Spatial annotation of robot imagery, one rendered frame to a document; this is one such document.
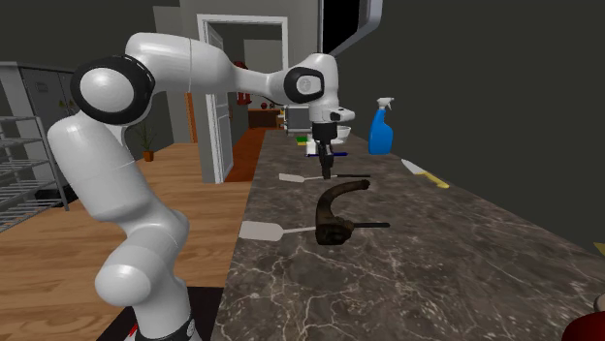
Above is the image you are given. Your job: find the white bowl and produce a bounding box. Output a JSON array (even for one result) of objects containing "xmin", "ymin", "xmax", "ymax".
[{"xmin": 330, "ymin": 124, "xmax": 352, "ymax": 144}]

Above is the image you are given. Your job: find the silver toaster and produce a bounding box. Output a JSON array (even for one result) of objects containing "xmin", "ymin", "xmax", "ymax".
[{"xmin": 283, "ymin": 104, "xmax": 313, "ymax": 137}]

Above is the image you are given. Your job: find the blue spray bottle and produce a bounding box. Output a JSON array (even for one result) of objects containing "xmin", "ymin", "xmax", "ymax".
[{"xmin": 367, "ymin": 97, "xmax": 396, "ymax": 156}]

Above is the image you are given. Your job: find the brown wooden sideboard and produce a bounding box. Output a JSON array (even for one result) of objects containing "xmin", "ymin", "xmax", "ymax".
[{"xmin": 246, "ymin": 108, "xmax": 283, "ymax": 130}]

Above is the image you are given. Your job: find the brown curved faucet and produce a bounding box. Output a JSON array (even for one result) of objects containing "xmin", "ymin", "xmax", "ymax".
[{"xmin": 314, "ymin": 179, "xmax": 370, "ymax": 247}]

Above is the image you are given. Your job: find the potted plant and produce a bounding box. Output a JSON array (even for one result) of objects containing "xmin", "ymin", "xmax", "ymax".
[{"xmin": 133, "ymin": 119, "xmax": 158, "ymax": 164}]

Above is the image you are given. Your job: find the grey cabinet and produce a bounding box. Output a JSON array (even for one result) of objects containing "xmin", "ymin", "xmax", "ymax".
[{"xmin": 0, "ymin": 60, "xmax": 82, "ymax": 191}]

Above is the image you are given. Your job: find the dark red round object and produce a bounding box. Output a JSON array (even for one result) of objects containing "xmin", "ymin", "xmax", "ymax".
[{"xmin": 560, "ymin": 311, "xmax": 605, "ymax": 341}]

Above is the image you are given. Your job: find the small metal spatula black handle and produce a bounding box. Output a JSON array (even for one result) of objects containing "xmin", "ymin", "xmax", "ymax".
[{"xmin": 277, "ymin": 172, "xmax": 372, "ymax": 184}]

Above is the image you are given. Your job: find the white door with frame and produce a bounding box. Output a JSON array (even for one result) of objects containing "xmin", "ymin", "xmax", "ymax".
[{"xmin": 196, "ymin": 13, "xmax": 290, "ymax": 185}]

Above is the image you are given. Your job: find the dark window with white frame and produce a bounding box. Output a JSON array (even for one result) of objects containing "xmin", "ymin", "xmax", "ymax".
[{"xmin": 317, "ymin": 0, "xmax": 385, "ymax": 56}]

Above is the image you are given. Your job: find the knife with yellow handle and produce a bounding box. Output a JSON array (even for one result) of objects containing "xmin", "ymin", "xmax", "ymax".
[{"xmin": 400, "ymin": 158, "xmax": 451, "ymax": 190}]

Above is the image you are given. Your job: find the large metal spatula black handle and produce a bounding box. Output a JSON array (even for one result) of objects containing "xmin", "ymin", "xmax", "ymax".
[{"xmin": 238, "ymin": 219, "xmax": 392, "ymax": 243}]

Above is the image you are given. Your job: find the grey metal wire rack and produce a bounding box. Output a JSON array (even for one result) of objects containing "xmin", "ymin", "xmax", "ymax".
[{"xmin": 0, "ymin": 114, "xmax": 71, "ymax": 233}]

